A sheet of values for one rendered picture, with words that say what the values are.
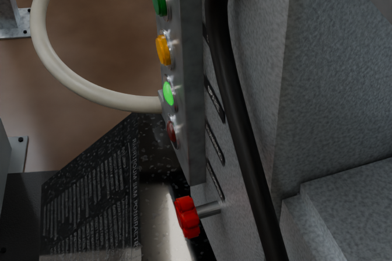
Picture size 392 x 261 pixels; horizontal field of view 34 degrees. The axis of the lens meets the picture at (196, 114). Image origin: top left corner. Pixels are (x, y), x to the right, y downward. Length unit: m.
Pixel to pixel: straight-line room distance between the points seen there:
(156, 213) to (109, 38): 1.70
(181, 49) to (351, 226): 0.18
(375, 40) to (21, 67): 2.37
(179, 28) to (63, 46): 2.26
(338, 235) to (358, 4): 0.14
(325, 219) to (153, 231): 0.69
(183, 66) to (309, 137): 0.14
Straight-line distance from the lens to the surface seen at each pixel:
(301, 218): 0.42
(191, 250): 1.05
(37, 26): 1.23
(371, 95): 0.39
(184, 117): 0.54
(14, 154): 2.33
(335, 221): 0.40
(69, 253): 1.24
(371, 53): 0.36
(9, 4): 2.78
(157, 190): 1.12
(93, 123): 2.37
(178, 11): 0.46
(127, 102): 1.09
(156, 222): 1.08
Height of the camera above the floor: 1.72
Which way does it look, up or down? 47 degrees down
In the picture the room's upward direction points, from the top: 2 degrees counter-clockwise
